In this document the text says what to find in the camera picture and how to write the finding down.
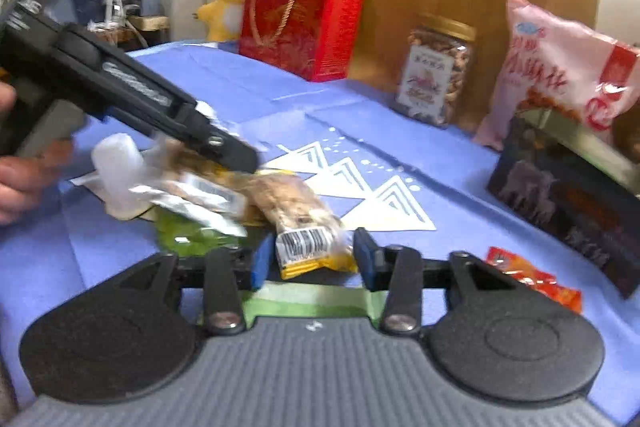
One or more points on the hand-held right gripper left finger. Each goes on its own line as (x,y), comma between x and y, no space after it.
(264,264)

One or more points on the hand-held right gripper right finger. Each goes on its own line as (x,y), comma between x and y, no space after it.
(367,263)

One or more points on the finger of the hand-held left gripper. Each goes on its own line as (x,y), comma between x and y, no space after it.
(200,127)

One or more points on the green snack packet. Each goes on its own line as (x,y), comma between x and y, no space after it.
(310,302)
(190,239)

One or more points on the yellow nut packet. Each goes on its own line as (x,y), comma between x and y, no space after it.
(295,212)

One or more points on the silver snack packet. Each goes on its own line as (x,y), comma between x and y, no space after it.
(200,197)

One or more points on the red snack packet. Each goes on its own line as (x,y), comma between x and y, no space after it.
(535,279)

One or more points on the dark tin box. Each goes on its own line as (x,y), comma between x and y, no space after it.
(560,207)

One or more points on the person's left hand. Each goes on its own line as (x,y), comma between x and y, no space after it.
(25,184)

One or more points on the blue printed cloth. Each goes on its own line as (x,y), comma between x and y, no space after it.
(225,82)

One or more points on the red gift box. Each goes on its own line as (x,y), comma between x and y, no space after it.
(300,32)

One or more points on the nut jar with gold lid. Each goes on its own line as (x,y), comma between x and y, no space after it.
(430,77)

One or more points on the pink snack bag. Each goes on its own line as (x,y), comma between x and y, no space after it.
(550,67)

